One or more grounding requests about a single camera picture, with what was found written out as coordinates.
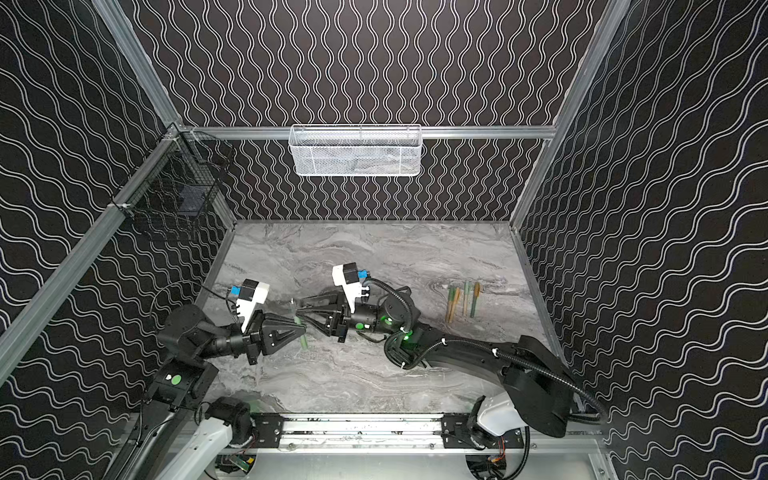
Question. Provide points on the white wire mesh basket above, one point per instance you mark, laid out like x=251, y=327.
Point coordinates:
x=377, y=157

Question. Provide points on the black wire basket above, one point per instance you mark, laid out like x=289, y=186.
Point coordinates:
x=176, y=202

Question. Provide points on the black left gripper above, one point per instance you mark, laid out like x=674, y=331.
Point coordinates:
x=256, y=336

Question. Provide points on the aluminium corner frame post right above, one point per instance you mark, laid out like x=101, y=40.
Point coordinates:
x=612, y=17

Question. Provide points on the aluminium corner frame post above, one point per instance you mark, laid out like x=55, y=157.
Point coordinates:
x=612, y=17
x=122, y=31

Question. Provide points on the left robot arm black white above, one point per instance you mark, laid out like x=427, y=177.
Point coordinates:
x=179, y=433

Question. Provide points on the tan pen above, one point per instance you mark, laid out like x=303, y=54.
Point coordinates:
x=455, y=305
x=467, y=291
x=450, y=303

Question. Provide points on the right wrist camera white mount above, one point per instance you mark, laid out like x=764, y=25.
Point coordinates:
x=350, y=278

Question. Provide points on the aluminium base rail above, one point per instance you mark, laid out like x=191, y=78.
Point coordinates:
x=314, y=433

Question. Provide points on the aluminium back horizontal rail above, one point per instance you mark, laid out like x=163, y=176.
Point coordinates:
x=330, y=131

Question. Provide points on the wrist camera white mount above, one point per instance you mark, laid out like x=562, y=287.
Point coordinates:
x=248, y=295
x=350, y=278

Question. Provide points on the aluminium corner frame post left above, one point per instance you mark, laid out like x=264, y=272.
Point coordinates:
x=122, y=31

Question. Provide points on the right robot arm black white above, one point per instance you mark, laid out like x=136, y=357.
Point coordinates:
x=538, y=391

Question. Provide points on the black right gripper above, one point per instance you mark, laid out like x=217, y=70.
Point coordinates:
x=342, y=318

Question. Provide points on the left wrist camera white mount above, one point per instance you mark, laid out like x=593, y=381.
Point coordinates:
x=248, y=295

